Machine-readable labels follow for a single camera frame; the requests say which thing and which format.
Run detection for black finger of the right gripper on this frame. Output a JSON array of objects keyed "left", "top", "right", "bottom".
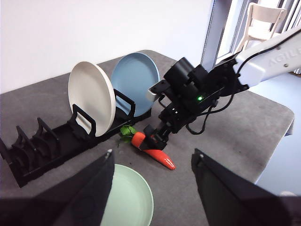
[
  {"left": 138, "top": 133, "right": 153, "bottom": 151},
  {"left": 153, "top": 135, "right": 169, "bottom": 151}
]

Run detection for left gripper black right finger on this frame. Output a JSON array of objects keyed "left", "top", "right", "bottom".
[{"left": 191, "top": 148, "right": 301, "bottom": 226}]

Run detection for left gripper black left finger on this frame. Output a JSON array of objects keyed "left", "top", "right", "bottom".
[{"left": 0, "top": 149, "right": 115, "bottom": 226}]

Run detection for orange toy carrot green leaves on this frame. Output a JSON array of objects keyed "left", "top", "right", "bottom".
[{"left": 117, "top": 125, "right": 176, "bottom": 170}]

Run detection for light green round plate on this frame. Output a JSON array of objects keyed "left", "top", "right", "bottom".
[{"left": 100, "top": 164, "right": 155, "bottom": 226}]

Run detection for black plate rack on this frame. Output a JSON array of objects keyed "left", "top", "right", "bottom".
[{"left": 0, "top": 89, "right": 152, "bottom": 188}]

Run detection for blue round plate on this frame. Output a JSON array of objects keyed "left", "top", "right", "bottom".
[{"left": 110, "top": 52, "right": 161, "bottom": 118}]

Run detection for cream round plate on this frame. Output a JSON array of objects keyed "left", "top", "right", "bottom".
[{"left": 68, "top": 61, "right": 117, "bottom": 137}]

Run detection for beige wooden chair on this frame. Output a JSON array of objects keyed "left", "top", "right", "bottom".
[{"left": 235, "top": 2, "right": 289, "bottom": 54}]

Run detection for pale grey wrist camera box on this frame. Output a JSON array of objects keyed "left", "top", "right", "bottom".
[{"left": 146, "top": 80, "right": 169, "bottom": 102}]

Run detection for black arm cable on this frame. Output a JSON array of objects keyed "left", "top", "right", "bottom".
[{"left": 185, "top": 68, "right": 240, "bottom": 135}]

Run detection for white window frame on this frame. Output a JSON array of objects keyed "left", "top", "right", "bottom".
[{"left": 201, "top": 0, "right": 250, "bottom": 71}]

